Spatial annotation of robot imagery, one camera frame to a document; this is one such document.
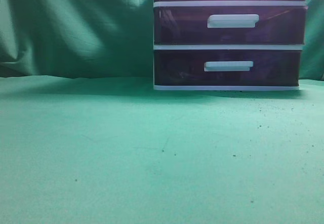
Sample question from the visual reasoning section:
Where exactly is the green cloth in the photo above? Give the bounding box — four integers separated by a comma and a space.
1, 0, 323, 223

